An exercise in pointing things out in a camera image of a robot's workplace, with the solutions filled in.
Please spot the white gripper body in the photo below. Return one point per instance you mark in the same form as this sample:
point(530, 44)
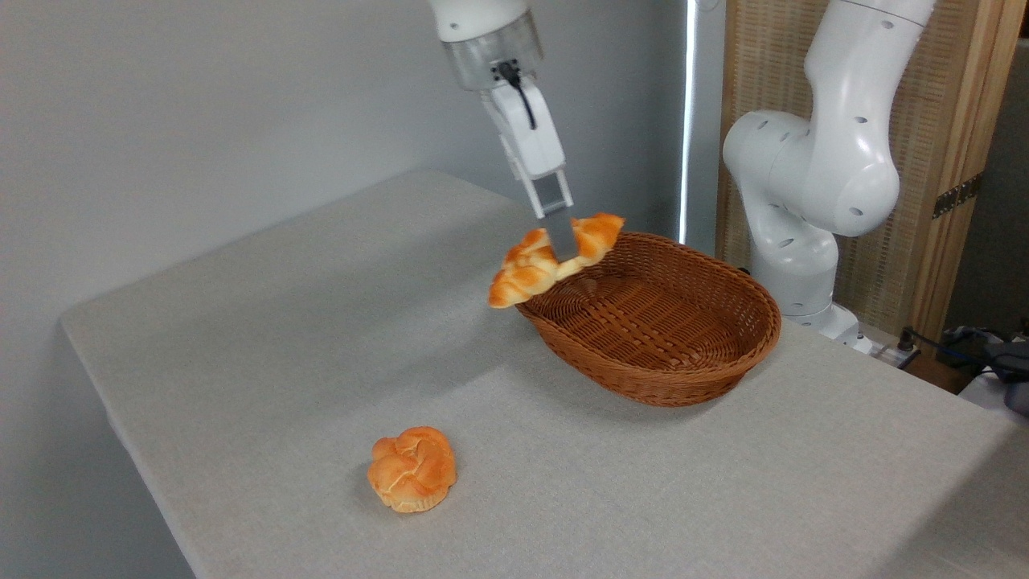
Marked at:
point(530, 137)

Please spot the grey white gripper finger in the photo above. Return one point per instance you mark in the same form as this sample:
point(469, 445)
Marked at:
point(555, 197)
point(508, 153)

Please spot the long braided bread loaf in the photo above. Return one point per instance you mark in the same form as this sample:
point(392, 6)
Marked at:
point(526, 269)

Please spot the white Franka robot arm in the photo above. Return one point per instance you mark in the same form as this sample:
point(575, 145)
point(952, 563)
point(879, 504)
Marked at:
point(836, 161)

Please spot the brown wicker oval basket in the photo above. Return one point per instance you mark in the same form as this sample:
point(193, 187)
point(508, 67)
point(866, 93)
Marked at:
point(651, 330)

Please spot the round knotted bread roll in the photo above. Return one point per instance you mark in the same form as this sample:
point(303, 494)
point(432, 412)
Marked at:
point(412, 470)

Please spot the white power strip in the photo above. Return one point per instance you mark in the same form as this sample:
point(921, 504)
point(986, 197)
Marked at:
point(892, 352)

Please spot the wooden rattan folding screen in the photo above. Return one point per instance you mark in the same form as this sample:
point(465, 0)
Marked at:
point(940, 96)

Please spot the dark metal screen hinge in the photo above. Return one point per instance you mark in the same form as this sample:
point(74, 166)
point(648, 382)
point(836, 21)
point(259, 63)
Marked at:
point(957, 195)

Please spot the grey bundled object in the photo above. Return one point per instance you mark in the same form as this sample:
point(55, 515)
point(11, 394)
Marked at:
point(1014, 370)

